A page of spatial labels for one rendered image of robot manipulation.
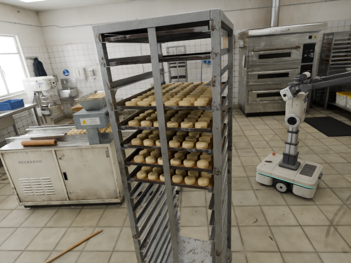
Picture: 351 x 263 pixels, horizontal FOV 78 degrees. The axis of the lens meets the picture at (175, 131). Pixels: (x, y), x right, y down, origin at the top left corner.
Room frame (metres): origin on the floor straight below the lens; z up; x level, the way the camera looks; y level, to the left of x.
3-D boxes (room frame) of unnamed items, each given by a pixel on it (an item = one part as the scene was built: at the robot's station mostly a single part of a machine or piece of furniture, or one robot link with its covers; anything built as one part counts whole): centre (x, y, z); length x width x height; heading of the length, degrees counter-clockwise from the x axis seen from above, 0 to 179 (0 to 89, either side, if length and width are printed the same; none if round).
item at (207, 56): (1.14, -0.05, 1.68); 0.60 x 0.40 x 0.02; 161
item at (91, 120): (2.52, 0.84, 1.01); 0.72 x 0.33 x 0.34; 176
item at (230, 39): (1.36, -0.36, 0.97); 0.03 x 0.03 x 1.70; 71
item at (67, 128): (2.67, 0.94, 0.87); 2.01 x 0.03 x 0.07; 86
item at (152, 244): (1.21, 0.14, 0.60); 0.64 x 0.03 x 0.03; 161
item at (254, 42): (5.50, -2.55, 1.01); 1.56 x 1.20 x 2.01; 84
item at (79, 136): (2.35, 1.33, 0.88); 1.28 x 0.01 x 0.07; 86
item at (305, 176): (2.36, -1.39, 0.24); 0.68 x 0.53 x 0.41; 47
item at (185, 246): (1.15, -0.05, 0.93); 0.64 x 0.51 x 1.78; 161
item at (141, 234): (1.21, 0.14, 0.78); 0.64 x 0.03 x 0.03; 161
